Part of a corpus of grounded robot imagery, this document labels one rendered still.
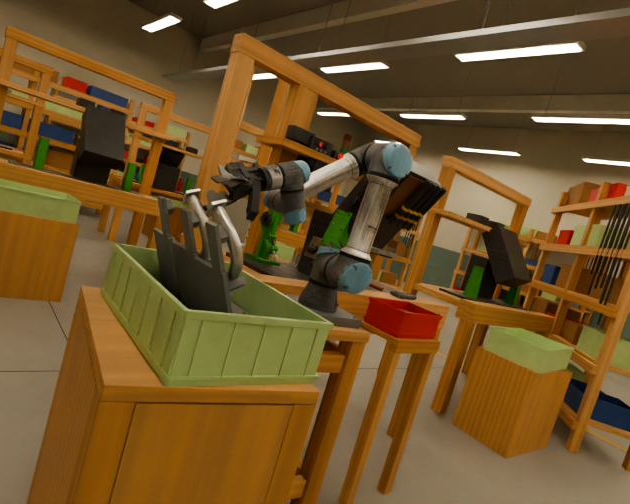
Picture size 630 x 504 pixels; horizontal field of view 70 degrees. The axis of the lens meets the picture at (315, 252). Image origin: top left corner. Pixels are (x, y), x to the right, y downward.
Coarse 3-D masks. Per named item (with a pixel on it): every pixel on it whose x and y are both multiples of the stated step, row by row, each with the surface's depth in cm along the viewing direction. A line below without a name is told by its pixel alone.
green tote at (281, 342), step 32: (128, 256) 126; (128, 288) 122; (160, 288) 104; (256, 288) 147; (128, 320) 117; (160, 320) 102; (192, 320) 94; (224, 320) 98; (256, 320) 103; (288, 320) 109; (320, 320) 121; (160, 352) 99; (192, 352) 96; (224, 352) 101; (256, 352) 106; (288, 352) 112; (320, 352) 118; (192, 384) 98; (224, 384) 103; (256, 384) 108
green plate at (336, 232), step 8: (336, 216) 243; (344, 216) 239; (336, 224) 240; (344, 224) 236; (328, 232) 242; (336, 232) 238; (344, 232) 238; (328, 240) 239; (336, 240) 235; (344, 240) 240
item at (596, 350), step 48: (576, 192) 521; (624, 192) 420; (576, 240) 469; (624, 240) 420; (576, 288) 461; (624, 288) 344; (576, 336) 415; (576, 384) 436; (576, 432) 351; (624, 432) 351
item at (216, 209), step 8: (224, 200) 106; (216, 208) 106; (208, 216) 108; (216, 216) 106; (224, 216) 105; (224, 224) 105; (232, 224) 106; (232, 232) 104; (232, 240) 104; (232, 248) 104; (240, 248) 105; (232, 256) 105; (240, 256) 105; (232, 264) 106; (240, 264) 106; (232, 272) 108; (240, 272) 108
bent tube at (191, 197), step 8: (192, 192) 119; (184, 200) 120; (192, 200) 119; (192, 208) 119; (200, 208) 119; (200, 216) 118; (200, 224) 118; (208, 248) 119; (200, 256) 123; (208, 256) 121
